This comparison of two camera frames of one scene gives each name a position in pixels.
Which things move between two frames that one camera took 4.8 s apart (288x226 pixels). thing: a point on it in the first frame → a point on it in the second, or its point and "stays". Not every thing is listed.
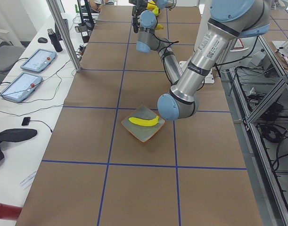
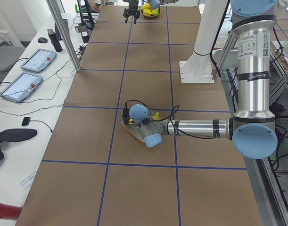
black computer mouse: (42, 40) stays
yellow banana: (159, 27) → (156, 116)
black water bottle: (54, 40) stays
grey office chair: (5, 56) stays
